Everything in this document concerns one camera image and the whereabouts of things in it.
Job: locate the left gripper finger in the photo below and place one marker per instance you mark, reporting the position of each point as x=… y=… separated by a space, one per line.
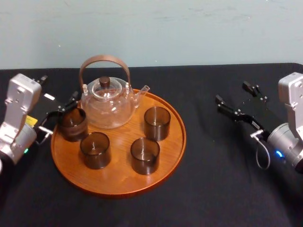
x=42 y=80
x=68 y=104

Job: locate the black table cloth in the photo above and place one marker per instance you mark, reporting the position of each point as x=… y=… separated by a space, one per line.
x=213 y=189

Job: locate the smoky glass cup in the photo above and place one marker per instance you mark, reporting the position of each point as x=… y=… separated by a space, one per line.
x=95 y=156
x=145 y=163
x=157 y=130
x=73 y=132

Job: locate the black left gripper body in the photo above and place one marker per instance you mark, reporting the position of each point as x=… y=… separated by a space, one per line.
x=43 y=107

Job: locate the glass teapot lid, dark knob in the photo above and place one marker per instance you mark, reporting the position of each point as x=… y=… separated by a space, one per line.
x=104 y=81

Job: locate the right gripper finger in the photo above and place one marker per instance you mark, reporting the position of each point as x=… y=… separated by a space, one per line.
x=228 y=110
x=254 y=91

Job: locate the round wooden tray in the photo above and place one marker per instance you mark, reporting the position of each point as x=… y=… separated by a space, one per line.
x=118 y=179

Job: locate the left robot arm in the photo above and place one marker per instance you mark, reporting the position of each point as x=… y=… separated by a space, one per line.
x=16 y=106

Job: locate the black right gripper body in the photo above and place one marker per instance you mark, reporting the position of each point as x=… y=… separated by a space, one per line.
x=265 y=113

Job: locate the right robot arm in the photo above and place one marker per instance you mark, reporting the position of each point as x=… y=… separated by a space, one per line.
x=287 y=139

